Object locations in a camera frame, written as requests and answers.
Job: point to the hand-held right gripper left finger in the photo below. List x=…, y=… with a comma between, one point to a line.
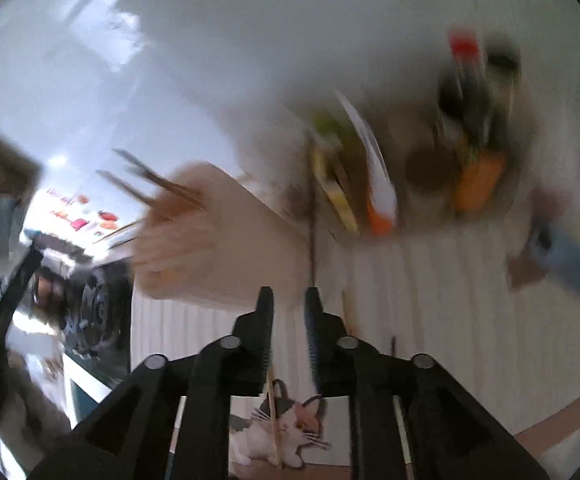
x=250, y=340

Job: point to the beige round chopstick holder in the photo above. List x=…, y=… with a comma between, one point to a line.
x=229, y=240

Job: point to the white and orange packet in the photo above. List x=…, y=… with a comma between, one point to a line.
x=377, y=180

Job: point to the brown lid jar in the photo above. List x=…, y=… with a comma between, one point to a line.
x=432, y=170

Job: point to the yellow green box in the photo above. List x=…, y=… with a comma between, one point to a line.
x=335, y=185

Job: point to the colourful wall stickers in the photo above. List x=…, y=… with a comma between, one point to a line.
x=84, y=210

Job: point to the black cap orange label bottle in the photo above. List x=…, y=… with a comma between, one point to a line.
x=485, y=160

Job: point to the black gas stove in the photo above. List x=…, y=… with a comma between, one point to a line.
x=97, y=305

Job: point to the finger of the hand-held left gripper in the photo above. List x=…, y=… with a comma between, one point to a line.
x=12, y=305

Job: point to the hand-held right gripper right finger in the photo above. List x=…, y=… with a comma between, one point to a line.
x=327, y=340

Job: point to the clear plastic bag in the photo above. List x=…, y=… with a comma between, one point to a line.
x=570, y=170

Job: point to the small brown square coaster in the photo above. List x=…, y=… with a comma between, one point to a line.
x=522, y=270

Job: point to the red cap dark sauce bottle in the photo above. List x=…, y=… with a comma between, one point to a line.
x=462, y=80

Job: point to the blue smartphone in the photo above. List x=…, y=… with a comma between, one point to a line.
x=567, y=255

